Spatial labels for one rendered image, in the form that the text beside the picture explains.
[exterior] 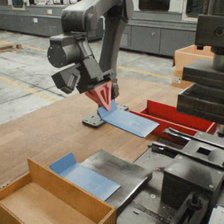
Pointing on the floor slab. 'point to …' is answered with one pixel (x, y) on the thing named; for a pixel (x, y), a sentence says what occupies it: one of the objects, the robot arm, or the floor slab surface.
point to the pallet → (9, 45)
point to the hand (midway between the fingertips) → (107, 107)
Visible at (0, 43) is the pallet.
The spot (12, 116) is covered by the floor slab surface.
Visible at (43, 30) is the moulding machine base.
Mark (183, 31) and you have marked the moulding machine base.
